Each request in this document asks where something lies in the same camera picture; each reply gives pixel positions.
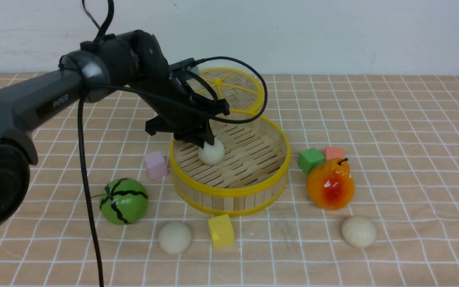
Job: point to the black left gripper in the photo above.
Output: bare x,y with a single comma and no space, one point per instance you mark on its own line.
174,113

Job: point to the white bun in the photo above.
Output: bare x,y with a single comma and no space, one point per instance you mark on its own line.
175,237
359,232

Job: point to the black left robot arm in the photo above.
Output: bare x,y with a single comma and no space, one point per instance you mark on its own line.
93,72

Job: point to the bamboo steamer lid yellow rim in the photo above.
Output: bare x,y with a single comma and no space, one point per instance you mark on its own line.
223,94

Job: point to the bamboo steamer tray yellow rim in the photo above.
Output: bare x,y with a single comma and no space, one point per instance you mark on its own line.
252,175

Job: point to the pink foam cube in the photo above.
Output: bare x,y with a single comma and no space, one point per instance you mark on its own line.
156,165

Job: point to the yellow foam cube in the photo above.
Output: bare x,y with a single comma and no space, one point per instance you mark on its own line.
221,231

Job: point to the green toy watermelon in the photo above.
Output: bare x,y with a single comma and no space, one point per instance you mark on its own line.
123,201

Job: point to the green foam cube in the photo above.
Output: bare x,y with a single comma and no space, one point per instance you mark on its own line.
309,159

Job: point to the salmon foam cube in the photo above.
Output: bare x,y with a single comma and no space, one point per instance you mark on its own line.
332,152

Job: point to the orange toy pear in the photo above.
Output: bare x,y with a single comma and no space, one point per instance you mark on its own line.
330,186

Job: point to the checkered beige tablecloth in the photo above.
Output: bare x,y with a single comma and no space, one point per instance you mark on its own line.
401,135

